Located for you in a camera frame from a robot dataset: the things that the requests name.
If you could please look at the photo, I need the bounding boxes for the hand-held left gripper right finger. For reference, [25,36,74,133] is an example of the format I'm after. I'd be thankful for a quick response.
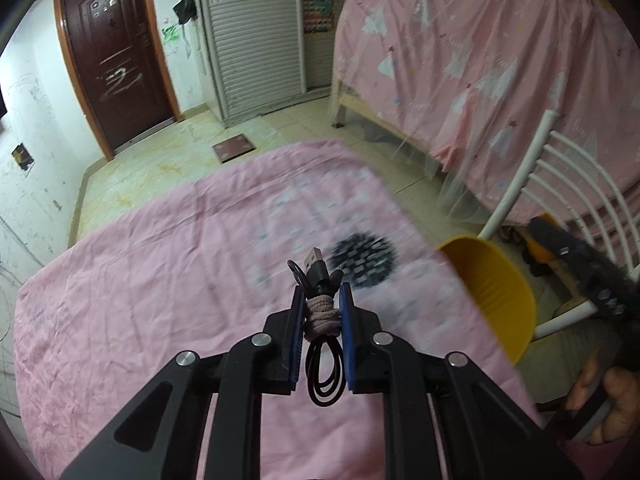
[339,282,583,480]

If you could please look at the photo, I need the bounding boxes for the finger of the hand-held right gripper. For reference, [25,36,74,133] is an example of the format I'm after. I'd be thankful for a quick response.
[530,215,640,322]

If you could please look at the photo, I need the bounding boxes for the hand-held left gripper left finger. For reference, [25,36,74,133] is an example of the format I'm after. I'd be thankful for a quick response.
[60,285,308,480]

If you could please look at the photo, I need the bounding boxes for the beige hair tie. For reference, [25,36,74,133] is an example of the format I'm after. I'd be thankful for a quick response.
[305,295,342,338]

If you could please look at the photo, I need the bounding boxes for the black USB cable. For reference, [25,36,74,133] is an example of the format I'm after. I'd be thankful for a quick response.
[286,246,347,407]

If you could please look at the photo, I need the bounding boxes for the yellow bin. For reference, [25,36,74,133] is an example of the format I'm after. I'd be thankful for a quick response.
[436,236,537,365]

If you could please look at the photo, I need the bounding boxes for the person's right hand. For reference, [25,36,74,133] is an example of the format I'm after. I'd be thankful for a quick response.
[565,350,640,447]

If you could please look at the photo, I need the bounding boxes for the white metal chair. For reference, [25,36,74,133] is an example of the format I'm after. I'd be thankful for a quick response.
[477,109,640,341]

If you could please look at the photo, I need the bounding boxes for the pink bed sheet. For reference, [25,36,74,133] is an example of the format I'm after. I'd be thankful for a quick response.
[12,139,546,480]

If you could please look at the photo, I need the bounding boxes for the white mosquito net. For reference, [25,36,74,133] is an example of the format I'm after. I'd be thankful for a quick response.
[330,85,481,221]

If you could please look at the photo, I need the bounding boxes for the dark red bathroom scale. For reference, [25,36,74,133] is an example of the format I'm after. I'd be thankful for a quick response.
[212,135,257,162]

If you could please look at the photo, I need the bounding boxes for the pink printed curtain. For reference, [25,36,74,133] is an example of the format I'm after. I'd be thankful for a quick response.
[332,0,640,226]

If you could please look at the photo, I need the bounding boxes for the white louvred wardrobe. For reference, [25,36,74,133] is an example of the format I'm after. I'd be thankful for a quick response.
[195,0,341,128]

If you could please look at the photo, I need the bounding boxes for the dark brown door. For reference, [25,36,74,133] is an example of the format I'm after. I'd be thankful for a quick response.
[54,0,183,161]

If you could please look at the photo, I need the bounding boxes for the black hanging cap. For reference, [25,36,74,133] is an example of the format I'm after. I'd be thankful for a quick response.
[172,0,197,25]

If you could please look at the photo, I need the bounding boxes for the wall junction box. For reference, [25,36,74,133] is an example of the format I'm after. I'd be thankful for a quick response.
[11,143,33,171]

